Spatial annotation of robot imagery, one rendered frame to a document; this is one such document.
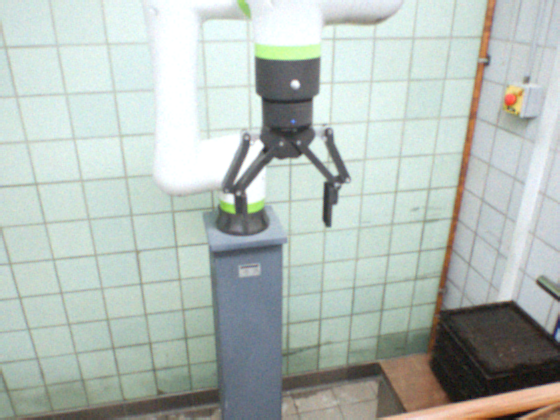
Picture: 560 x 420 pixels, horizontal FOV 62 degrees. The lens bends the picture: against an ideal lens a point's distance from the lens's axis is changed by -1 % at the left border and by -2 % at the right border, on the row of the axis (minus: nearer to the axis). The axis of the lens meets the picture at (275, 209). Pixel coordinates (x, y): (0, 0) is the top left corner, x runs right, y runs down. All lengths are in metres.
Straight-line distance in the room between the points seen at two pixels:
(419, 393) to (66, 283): 1.36
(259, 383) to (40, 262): 0.96
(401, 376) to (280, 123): 1.27
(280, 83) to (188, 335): 1.65
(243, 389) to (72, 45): 1.21
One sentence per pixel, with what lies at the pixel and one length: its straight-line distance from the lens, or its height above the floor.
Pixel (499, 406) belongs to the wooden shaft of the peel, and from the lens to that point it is 0.87.
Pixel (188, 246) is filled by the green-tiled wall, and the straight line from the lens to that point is 1.92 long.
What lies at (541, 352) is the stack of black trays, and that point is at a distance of 1.64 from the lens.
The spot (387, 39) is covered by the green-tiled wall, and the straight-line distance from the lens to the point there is 1.85.
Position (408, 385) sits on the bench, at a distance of 1.76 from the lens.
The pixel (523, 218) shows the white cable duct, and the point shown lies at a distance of 1.87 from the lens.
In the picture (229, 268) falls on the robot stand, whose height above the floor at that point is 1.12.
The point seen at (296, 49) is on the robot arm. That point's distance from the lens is 0.64.
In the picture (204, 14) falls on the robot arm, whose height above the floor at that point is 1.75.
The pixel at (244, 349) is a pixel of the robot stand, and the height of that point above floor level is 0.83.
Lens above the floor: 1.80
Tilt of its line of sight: 25 degrees down
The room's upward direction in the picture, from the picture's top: straight up
